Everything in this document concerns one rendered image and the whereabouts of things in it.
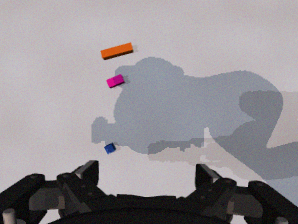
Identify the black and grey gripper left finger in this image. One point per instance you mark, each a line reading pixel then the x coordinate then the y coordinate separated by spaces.
pixel 16 201

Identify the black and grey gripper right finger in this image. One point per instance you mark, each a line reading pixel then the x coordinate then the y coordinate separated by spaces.
pixel 243 201

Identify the small blue block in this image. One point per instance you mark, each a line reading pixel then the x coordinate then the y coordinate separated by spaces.
pixel 110 148

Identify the orange rod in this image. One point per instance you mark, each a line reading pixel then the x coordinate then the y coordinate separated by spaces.
pixel 117 51

